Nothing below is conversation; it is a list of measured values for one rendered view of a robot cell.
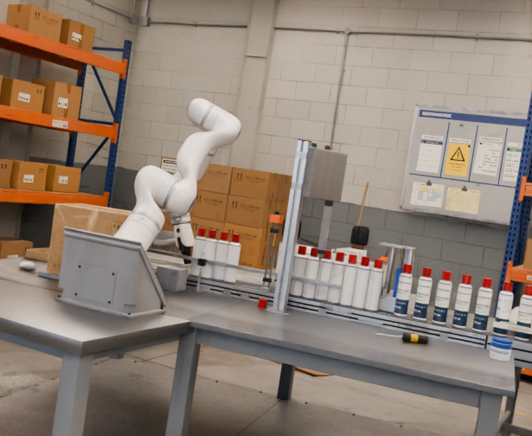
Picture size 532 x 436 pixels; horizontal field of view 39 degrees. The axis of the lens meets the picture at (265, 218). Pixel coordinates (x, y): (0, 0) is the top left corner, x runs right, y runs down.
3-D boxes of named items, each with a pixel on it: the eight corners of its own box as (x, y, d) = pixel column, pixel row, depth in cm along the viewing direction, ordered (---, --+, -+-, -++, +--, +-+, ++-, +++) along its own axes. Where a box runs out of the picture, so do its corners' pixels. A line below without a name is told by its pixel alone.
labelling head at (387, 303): (406, 310, 306) (416, 248, 305) (401, 314, 294) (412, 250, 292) (373, 304, 310) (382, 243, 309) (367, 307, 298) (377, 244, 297)
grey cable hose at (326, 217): (326, 254, 292) (334, 201, 291) (323, 254, 289) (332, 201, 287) (317, 253, 293) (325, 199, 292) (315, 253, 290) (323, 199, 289)
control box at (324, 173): (341, 201, 294) (348, 154, 293) (308, 197, 284) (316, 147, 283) (323, 199, 302) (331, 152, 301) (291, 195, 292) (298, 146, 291)
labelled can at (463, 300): (465, 328, 286) (474, 275, 285) (464, 330, 281) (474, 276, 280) (451, 325, 288) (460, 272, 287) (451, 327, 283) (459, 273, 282)
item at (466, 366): (512, 325, 359) (513, 321, 359) (514, 398, 217) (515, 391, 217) (126, 251, 423) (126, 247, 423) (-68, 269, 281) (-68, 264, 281)
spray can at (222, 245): (225, 279, 318) (232, 232, 317) (222, 281, 313) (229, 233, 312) (213, 278, 318) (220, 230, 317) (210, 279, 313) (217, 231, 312)
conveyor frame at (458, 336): (486, 343, 287) (489, 331, 286) (485, 349, 276) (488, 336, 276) (109, 267, 337) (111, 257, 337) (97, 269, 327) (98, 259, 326)
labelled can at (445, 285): (445, 323, 288) (454, 272, 287) (445, 326, 283) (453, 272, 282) (432, 321, 290) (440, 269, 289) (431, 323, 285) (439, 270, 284)
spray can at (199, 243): (203, 276, 319) (210, 228, 318) (197, 277, 315) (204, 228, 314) (193, 274, 322) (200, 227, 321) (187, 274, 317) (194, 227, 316)
